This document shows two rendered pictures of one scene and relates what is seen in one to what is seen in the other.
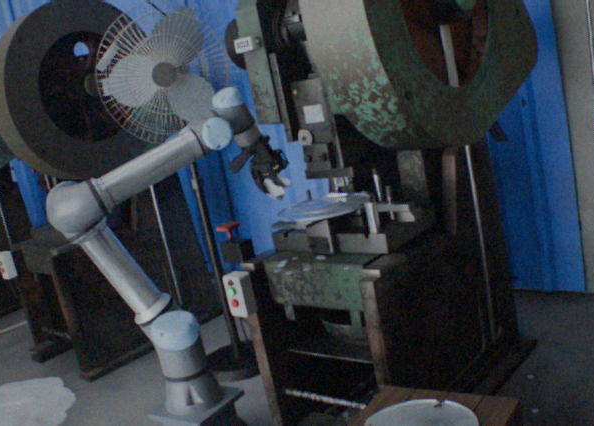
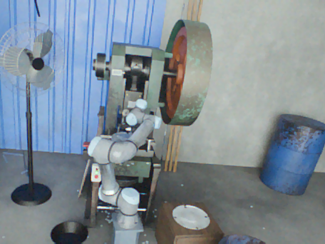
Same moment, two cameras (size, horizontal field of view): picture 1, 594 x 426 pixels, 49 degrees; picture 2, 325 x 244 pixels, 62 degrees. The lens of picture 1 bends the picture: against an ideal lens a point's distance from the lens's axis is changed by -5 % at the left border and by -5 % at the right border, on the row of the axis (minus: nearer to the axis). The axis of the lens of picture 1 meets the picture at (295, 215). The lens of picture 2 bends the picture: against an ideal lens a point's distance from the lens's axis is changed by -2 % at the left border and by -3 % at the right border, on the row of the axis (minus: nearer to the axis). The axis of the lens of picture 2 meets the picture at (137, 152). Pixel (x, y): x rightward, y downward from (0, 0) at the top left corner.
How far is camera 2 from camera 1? 1.70 m
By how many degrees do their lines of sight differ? 50
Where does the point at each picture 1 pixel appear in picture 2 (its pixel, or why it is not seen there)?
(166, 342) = (135, 201)
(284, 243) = not seen: hidden behind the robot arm
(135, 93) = (16, 68)
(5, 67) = not seen: outside the picture
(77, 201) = (132, 151)
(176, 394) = (131, 220)
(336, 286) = (137, 168)
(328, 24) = (192, 89)
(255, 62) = (115, 79)
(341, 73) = (187, 105)
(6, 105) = not seen: outside the picture
